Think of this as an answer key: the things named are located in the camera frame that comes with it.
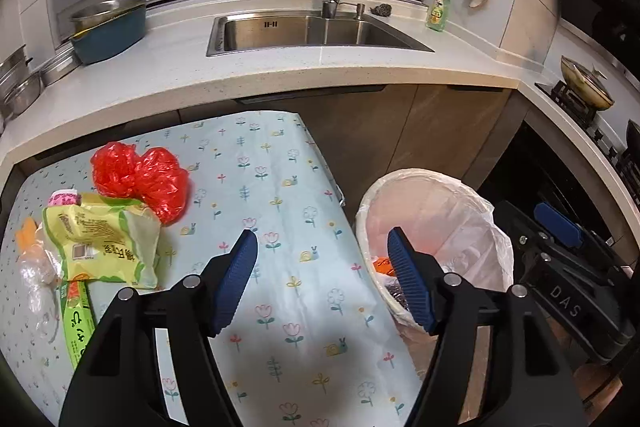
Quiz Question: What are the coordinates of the floral printed tablecloth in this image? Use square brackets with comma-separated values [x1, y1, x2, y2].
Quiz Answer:
[0, 109, 426, 427]

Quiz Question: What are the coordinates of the steel wool scrubber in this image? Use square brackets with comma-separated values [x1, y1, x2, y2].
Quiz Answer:
[382, 282, 416, 319]

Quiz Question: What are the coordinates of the wooden base cabinet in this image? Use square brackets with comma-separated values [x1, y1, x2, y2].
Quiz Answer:
[240, 84, 531, 208]

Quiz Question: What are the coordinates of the blue plastic basin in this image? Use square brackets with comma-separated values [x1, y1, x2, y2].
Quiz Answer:
[70, 4, 148, 65]

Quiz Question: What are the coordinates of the wok with glass lid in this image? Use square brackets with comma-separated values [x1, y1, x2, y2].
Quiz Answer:
[560, 56, 616, 110]

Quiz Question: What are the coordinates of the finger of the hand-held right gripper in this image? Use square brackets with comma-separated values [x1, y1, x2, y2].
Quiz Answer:
[533, 202, 637, 303]
[492, 201, 551, 293]

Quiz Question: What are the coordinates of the red plastic bag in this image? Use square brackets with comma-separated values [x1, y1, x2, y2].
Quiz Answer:
[91, 142, 191, 225]

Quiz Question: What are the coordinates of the trash bin with white liner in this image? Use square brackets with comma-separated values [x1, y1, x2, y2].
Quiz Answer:
[356, 168, 515, 330]

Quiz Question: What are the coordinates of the stainless steel sink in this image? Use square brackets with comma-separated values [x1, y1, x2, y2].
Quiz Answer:
[206, 13, 435, 58]

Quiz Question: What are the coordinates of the clear plastic bag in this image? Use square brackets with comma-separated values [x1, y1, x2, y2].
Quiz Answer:
[17, 242, 63, 343]

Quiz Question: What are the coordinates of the green dish soap bottle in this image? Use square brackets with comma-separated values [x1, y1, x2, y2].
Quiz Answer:
[426, 0, 451, 32]

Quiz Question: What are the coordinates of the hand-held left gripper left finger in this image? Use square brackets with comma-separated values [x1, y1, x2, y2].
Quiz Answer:
[59, 229, 259, 427]

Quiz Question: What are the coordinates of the large steel bowl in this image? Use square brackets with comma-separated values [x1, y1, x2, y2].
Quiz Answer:
[70, 0, 147, 34]

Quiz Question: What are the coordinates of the green carton box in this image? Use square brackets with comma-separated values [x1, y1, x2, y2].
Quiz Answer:
[59, 279, 97, 370]

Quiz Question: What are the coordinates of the pink paper cup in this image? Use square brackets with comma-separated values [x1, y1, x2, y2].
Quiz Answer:
[50, 189, 82, 208]

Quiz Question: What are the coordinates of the small steel bowl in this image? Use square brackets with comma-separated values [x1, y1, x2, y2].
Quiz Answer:
[0, 72, 43, 118]

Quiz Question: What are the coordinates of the orange plastic bag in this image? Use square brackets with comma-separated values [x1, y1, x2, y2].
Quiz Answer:
[372, 254, 401, 278]

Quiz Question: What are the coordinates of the shallow steel basin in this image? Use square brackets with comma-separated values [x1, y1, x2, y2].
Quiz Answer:
[37, 44, 82, 88]

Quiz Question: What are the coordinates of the green snack bag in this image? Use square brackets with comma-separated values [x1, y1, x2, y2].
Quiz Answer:
[42, 192, 162, 290]

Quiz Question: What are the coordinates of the black gas stove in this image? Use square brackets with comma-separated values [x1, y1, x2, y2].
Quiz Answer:
[535, 79, 640, 178]

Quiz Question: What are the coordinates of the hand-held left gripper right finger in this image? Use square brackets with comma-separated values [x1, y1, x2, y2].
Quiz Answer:
[387, 227, 588, 427]

